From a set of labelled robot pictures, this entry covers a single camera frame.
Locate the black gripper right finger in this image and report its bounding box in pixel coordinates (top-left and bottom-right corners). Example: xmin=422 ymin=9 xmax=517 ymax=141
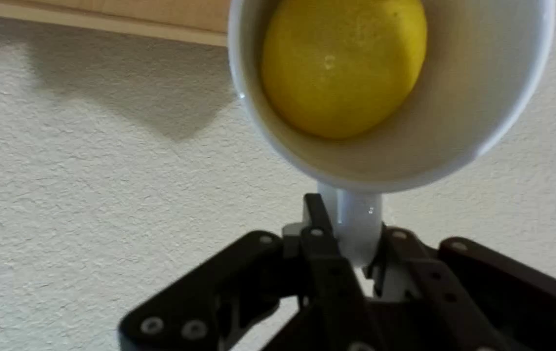
xmin=371 ymin=221 xmax=556 ymax=351

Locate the white ceramic mug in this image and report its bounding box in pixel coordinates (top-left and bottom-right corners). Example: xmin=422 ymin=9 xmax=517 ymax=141
xmin=227 ymin=0 xmax=556 ymax=268

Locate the yellow lemon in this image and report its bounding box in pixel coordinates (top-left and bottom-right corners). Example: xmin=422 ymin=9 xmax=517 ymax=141
xmin=260 ymin=0 xmax=429 ymax=141

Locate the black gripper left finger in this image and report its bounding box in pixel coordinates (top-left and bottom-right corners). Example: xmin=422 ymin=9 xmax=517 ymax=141
xmin=117 ymin=192 xmax=373 ymax=351

